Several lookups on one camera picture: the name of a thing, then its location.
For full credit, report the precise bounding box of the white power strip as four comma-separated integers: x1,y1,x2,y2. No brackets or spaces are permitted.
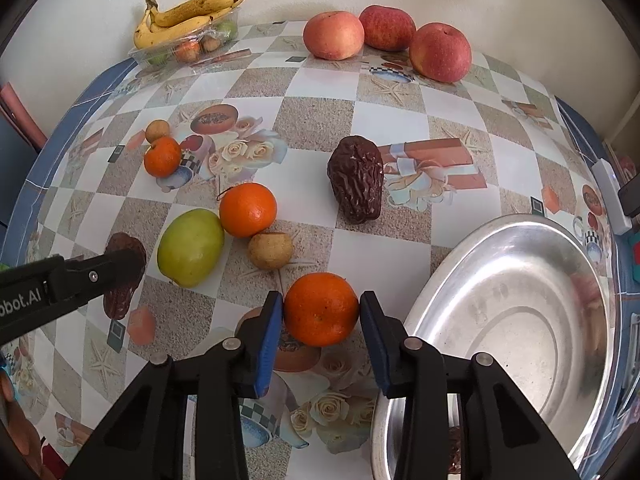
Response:
591,159,632,235

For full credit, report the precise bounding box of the patterned checkered tablecloth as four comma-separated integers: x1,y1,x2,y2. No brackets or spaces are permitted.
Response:
0,20,632,480

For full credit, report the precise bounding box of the green apple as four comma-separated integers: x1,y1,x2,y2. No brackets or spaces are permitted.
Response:
157,208,225,288

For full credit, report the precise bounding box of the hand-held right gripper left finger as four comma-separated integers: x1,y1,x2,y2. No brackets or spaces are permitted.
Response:
62,291,285,480

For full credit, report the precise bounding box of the pale pink apple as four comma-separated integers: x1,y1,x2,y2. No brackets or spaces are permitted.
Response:
303,11,365,60

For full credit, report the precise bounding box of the small orange mandarin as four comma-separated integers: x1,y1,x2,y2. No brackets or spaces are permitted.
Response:
144,136,183,178

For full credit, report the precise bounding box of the large red apple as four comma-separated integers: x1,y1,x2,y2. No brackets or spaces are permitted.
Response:
409,23,472,84

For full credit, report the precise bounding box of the glass fruit bowl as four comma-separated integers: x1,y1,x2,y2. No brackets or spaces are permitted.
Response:
127,7,241,67

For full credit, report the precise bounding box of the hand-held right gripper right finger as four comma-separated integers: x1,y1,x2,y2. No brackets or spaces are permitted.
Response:
359,290,583,480

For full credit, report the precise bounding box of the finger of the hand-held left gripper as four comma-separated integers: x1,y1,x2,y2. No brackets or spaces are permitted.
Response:
47,249,146,318

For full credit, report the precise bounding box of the silver metal bowl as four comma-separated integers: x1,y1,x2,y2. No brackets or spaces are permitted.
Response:
370,213,617,480

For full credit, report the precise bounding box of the yellow banana bunch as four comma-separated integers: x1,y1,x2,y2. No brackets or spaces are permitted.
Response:
133,0,247,50

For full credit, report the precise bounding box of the black power adapter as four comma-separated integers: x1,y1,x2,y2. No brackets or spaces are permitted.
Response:
618,172,640,218

